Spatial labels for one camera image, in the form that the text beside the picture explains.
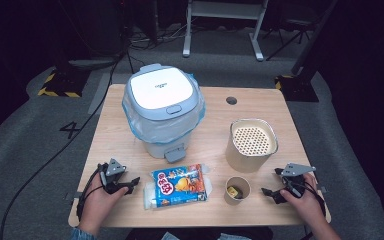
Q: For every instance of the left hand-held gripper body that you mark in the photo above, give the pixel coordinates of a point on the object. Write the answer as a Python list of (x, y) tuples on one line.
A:
[(115, 170)]

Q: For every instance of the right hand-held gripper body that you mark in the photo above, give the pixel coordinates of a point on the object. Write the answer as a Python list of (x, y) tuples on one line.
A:
[(295, 170)]

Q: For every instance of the small brown paper cup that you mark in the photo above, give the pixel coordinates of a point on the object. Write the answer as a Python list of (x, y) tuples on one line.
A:
[(230, 199)]

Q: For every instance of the tall tan cylinder container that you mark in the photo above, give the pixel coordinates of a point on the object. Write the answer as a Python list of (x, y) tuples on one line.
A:
[(241, 160)]

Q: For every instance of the colourful snack packet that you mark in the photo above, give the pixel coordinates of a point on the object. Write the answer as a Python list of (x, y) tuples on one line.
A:
[(180, 185)]

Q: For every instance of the perforated cream strainer insert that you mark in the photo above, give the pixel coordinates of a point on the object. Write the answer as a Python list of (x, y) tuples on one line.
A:
[(253, 140)]

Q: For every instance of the translucent blue bin liner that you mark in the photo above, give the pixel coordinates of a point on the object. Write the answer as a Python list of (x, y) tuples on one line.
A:
[(160, 128)]

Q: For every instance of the white blue pedal bin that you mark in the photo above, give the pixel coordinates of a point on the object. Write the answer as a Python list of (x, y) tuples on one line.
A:
[(161, 88)]

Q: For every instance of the person's right hand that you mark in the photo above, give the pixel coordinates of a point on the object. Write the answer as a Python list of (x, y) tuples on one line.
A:
[(308, 206)]

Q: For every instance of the person's left hand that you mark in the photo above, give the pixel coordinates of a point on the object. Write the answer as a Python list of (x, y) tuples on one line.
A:
[(95, 206)]

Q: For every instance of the grey tape piece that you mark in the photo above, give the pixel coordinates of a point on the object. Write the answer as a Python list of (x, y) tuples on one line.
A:
[(75, 195)]

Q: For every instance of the person's blue jeans lap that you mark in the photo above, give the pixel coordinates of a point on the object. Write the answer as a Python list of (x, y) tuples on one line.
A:
[(170, 236)]

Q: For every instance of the black yellow striped stand base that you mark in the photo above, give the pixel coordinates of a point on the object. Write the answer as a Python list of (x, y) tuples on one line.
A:
[(65, 85), (296, 88)]

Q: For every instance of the black tripod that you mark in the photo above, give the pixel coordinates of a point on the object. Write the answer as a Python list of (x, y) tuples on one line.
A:
[(291, 33)]

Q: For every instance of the white metal desk frame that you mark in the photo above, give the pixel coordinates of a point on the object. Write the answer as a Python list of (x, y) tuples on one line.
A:
[(225, 9)]

